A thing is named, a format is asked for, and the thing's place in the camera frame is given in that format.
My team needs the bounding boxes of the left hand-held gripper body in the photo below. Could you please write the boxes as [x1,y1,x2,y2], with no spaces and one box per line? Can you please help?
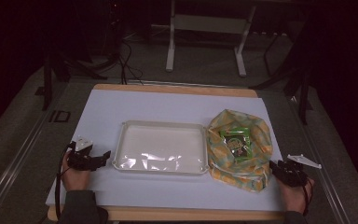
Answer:
[66,135,101,172]

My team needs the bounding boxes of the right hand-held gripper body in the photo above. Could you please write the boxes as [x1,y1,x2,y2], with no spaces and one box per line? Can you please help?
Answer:
[276,153,323,189]

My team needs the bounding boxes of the orange patterned cloth bag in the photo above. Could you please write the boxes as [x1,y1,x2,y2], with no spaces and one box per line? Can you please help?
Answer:
[205,108,274,194]

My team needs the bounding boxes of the green snack packet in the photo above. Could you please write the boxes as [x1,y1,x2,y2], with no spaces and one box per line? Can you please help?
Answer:
[219,126,254,163]

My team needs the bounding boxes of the white plastic tray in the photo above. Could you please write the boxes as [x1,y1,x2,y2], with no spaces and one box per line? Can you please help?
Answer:
[111,119,211,177]

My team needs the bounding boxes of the person's left hand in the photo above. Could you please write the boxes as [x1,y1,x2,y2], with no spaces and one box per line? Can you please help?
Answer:
[61,150,91,192]

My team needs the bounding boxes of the person's right hand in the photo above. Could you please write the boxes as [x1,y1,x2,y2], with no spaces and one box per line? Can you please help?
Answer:
[277,176,315,215]

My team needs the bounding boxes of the black stand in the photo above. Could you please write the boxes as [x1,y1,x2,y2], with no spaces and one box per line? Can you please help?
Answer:
[34,52,73,112]
[249,62,313,126]

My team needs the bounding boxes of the white table mat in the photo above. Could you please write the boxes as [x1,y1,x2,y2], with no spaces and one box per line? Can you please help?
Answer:
[45,89,284,213]

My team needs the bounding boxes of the white metal stand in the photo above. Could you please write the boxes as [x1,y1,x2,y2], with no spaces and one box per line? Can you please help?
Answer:
[165,0,257,78]

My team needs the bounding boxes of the black cable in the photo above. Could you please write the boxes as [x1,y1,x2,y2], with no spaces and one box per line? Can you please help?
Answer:
[53,141,76,220]

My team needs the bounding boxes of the black floor cables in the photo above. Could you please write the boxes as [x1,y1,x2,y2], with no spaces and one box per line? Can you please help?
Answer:
[92,31,145,86]

